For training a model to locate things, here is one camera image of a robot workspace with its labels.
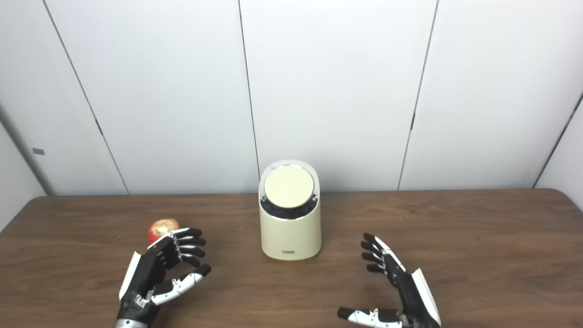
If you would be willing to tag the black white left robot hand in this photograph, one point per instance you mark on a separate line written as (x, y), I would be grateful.
(145, 273)

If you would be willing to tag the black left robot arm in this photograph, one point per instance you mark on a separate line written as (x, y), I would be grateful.
(130, 324)

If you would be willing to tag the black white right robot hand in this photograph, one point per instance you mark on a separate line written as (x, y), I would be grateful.
(412, 296)

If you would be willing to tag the cream-colored round bin lid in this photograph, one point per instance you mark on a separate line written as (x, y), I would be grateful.
(289, 187)

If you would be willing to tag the red apple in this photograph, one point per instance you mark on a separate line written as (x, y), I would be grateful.
(159, 228)

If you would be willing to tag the small grey wall tag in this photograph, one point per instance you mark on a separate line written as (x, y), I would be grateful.
(38, 151)

